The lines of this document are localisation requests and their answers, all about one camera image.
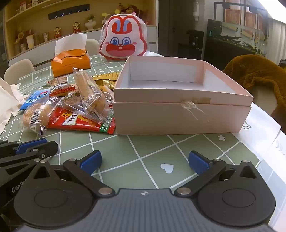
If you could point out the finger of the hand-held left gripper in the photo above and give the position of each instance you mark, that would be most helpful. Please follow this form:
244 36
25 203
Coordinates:
31 145
50 149

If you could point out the white wall dispenser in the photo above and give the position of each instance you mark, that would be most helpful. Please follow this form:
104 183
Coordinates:
196 11

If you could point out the red duck print packet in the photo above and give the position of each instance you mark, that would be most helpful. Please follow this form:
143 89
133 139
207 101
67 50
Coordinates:
71 121

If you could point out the white drink cup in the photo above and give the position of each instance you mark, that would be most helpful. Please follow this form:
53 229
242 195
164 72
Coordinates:
29 41

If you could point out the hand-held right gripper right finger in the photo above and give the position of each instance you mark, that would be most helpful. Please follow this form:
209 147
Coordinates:
198 160

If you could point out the glass fish tank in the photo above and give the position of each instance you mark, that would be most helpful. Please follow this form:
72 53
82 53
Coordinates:
236 35

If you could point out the pink cardboard box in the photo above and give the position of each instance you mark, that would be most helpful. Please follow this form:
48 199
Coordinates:
178 120

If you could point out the green checked tablecloth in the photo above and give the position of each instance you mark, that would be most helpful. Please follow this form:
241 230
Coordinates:
138 151

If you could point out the white vase with flowers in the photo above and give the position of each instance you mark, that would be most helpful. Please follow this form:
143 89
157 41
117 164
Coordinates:
90 22

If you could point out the yellow wall shelf unit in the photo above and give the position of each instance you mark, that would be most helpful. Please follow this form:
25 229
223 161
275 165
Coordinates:
107 5

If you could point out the blue snack packet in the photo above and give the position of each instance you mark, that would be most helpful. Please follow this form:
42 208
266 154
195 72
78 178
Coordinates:
33 98

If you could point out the small orange snack packet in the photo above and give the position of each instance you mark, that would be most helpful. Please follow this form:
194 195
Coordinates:
57 80

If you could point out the red edged biscuit packet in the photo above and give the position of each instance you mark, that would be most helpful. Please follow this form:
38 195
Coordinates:
63 89

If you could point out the white chair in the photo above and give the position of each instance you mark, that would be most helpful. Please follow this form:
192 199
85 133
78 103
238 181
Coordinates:
92 44
19 69

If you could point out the brown plush coat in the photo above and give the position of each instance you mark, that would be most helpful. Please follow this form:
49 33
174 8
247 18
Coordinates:
263 75

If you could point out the long bread clear packet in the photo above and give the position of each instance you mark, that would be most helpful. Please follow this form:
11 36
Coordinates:
89 93

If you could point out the round sesame cake packet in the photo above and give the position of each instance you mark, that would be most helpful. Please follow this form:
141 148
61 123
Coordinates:
71 101

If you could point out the white red rabbit bag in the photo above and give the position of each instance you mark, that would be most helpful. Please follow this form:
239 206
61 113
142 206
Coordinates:
122 42

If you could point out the black water dispenser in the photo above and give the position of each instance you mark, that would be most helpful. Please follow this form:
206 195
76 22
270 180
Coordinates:
194 42

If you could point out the orange tissue box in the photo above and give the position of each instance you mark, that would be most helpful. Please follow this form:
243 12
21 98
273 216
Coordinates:
71 64

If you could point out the round bread clear packet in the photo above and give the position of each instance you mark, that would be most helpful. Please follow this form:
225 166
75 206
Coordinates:
35 118

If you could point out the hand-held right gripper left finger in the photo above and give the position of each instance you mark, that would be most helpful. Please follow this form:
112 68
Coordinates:
90 160

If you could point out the white leaf print cloth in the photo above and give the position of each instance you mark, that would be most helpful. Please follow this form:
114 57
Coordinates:
155 54

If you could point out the small yellow snack packet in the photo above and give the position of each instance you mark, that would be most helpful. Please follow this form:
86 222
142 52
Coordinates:
107 86

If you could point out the white paper sheet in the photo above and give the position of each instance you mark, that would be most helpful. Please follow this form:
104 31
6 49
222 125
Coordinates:
280 142
261 120

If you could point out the red figurine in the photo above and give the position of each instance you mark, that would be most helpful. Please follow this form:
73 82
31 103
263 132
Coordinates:
76 27
57 33

